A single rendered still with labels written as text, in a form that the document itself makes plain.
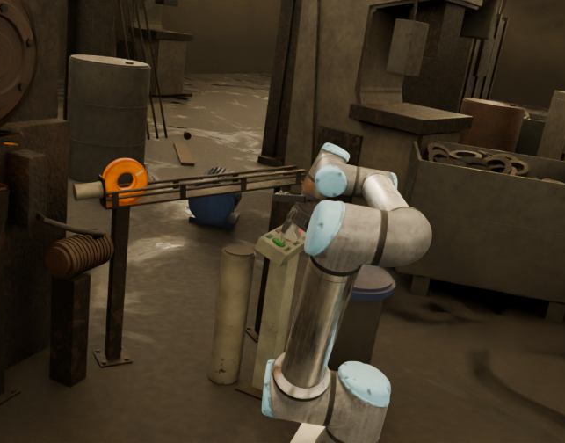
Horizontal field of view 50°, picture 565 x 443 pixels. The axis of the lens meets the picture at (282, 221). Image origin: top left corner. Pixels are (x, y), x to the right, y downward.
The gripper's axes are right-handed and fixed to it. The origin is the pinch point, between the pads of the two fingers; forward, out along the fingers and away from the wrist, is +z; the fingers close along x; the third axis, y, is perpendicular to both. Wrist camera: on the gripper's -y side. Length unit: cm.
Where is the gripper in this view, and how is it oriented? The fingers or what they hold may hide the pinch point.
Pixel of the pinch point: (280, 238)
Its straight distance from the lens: 202.9
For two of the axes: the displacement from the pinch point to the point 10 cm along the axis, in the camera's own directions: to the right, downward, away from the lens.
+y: 8.0, 5.5, -2.3
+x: 4.1, -2.3, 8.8
